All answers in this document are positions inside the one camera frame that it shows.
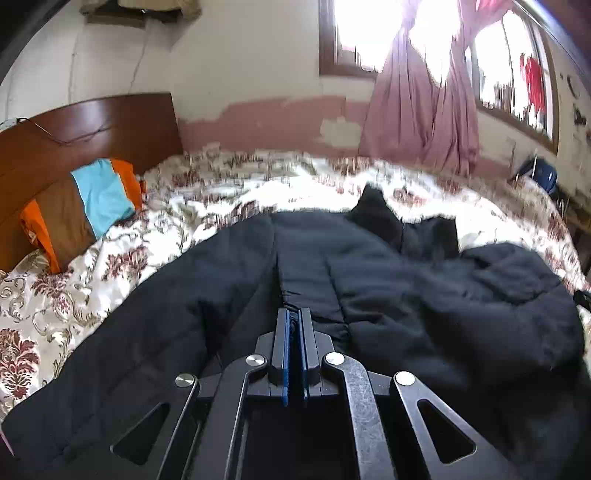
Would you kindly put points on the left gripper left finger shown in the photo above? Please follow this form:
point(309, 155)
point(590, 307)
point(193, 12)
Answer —
point(280, 356)

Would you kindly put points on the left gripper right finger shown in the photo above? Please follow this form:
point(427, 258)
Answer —
point(310, 365)

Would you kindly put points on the large black padded coat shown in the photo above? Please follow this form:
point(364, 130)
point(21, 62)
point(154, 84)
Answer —
point(492, 330)

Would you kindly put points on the wooden side shelf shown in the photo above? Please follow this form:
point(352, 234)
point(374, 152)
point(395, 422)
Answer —
point(577, 217)

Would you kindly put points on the blue bag by bed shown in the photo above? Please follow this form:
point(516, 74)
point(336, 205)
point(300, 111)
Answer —
point(541, 171)

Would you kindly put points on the red hanging garment outside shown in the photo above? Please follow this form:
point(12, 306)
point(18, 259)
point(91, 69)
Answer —
point(533, 75)

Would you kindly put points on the brown framed window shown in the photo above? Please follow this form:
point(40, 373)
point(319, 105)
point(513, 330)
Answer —
point(510, 65)

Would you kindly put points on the floral white red bedspread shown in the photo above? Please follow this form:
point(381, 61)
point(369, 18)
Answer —
point(188, 198)

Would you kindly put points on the pink window curtain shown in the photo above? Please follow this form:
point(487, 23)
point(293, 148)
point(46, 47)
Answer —
point(423, 108)

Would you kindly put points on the orange blue brown pillow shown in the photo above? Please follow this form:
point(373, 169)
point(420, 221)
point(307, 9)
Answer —
point(71, 214)

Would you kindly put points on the brown wooden headboard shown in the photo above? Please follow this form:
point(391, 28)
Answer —
point(138, 128)

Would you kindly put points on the khaki cloth on wall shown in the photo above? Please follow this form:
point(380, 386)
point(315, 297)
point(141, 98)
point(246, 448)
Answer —
point(137, 13)

